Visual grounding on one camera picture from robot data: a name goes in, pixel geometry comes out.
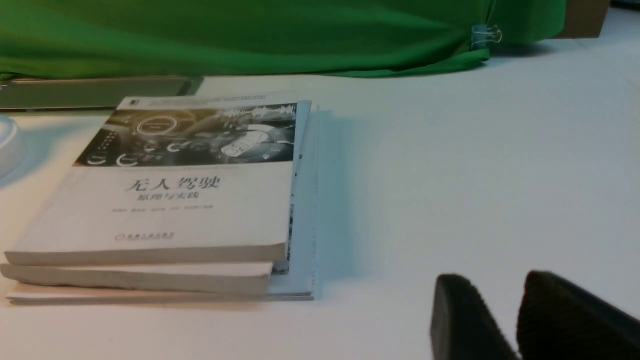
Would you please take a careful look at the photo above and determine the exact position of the thin bottom book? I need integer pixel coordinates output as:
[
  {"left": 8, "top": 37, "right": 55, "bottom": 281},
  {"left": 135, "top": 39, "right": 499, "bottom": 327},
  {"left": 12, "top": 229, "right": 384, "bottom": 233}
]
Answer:
[{"left": 6, "top": 114, "right": 318, "bottom": 306}]

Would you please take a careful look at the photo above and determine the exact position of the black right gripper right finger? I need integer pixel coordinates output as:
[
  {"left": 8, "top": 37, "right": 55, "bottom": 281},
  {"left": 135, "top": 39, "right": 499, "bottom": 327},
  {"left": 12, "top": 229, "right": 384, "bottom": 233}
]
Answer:
[{"left": 517, "top": 271, "right": 640, "bottom": 360}]

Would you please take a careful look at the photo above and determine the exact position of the green backdrop cloth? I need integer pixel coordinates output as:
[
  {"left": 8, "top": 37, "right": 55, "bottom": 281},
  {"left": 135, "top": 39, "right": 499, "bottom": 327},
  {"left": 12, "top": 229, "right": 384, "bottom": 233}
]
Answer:
[{"left": 0, "top": 0, "right": 567, "bottom": 80}]

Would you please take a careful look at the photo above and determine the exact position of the white desk lamp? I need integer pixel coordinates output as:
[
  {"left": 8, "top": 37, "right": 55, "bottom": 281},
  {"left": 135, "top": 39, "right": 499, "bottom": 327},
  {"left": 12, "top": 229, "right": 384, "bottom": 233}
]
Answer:
[{"left": 0, "top": 115, "right": 27, "bottom": 179}]

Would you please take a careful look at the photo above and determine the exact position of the silver binder clip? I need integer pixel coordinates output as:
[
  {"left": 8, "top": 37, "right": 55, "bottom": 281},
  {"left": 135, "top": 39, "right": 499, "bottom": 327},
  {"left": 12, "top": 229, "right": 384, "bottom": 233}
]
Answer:
[{"left": 470, "top": 24, "right": 503, "bottom": 51}]

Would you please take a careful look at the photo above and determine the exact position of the metal desk cable tray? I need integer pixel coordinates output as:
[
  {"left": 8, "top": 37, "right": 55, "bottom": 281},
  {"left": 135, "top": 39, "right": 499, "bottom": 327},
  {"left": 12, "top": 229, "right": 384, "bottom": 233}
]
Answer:
[{"left": 0, "top": 76, "right": 204, "bottom": 113}]

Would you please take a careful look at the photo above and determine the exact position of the white top book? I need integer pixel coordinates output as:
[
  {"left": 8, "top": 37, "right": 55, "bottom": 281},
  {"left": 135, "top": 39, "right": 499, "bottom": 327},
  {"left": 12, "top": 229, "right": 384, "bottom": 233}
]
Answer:
[{"left": 6, "top": 93, "right": 312, "bottom": 266}]

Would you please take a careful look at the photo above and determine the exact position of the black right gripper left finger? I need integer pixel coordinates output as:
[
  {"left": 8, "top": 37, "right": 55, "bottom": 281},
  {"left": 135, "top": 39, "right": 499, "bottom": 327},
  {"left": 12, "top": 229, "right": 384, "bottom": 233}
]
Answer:
[{"left": 430, "top": 274, "right": 519, "bottom": 360}]

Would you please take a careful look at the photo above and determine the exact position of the middle book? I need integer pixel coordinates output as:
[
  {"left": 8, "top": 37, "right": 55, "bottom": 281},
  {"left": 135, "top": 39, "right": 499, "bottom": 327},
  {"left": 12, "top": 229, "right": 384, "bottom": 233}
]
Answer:
[{"left": 1, "top": 102, "right": 314, "bottom": 295}]

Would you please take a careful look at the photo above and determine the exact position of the brown cardboard box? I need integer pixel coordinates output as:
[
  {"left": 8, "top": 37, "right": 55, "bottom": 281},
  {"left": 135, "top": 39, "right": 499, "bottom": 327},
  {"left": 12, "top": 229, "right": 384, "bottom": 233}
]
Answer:
[{"left": 554, "top": 0, "right": 611, "bottom": 39}]

